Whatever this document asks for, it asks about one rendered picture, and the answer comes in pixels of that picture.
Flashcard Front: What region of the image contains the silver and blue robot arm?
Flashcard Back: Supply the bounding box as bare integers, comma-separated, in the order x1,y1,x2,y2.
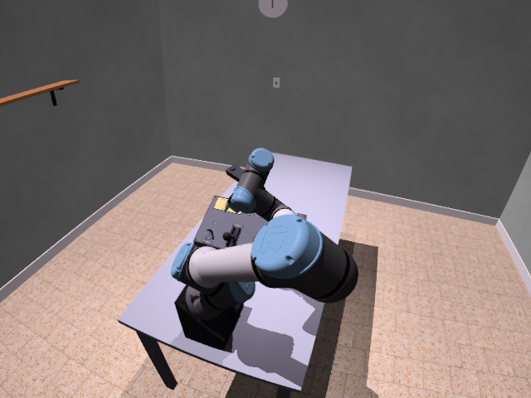
171,148,358,320

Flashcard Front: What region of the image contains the black control console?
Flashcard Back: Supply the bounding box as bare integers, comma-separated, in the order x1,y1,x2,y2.
193,196,269,250

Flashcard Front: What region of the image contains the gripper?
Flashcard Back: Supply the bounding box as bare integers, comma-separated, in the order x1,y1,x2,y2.
224,193,239,213

